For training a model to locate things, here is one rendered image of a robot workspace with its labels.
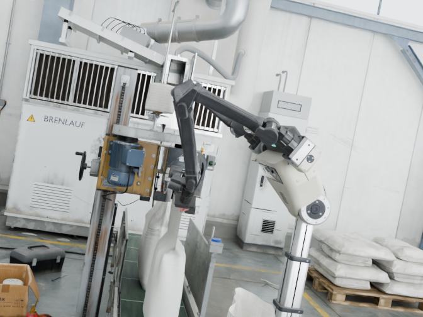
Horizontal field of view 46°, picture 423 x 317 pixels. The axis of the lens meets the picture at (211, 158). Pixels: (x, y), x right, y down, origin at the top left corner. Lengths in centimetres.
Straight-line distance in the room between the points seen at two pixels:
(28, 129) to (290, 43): 381
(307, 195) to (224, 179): 485
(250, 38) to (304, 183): 410
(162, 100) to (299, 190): 94
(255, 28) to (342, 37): 187
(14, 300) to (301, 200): 214
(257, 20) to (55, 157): 286
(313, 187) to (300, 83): 514
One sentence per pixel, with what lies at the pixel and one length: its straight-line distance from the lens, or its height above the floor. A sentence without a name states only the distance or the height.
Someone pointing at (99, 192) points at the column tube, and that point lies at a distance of 307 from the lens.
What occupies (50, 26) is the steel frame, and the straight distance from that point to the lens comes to 669.
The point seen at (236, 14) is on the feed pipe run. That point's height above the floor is 271.
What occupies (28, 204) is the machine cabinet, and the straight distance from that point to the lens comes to 587.
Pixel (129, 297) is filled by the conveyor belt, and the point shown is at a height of 38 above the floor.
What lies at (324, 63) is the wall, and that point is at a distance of 760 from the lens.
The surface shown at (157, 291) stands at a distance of 267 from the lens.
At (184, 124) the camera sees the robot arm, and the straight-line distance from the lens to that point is 219.
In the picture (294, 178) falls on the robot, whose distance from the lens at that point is 230.
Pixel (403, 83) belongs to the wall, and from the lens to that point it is 814.
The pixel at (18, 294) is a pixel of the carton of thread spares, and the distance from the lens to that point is 371.
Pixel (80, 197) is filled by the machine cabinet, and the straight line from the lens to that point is 579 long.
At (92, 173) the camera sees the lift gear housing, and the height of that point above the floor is 111.
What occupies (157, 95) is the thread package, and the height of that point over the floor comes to 162.
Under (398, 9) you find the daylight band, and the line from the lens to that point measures 824.
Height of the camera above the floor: 147
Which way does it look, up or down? 3 degrees down
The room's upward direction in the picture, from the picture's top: 10 degrees clockwise
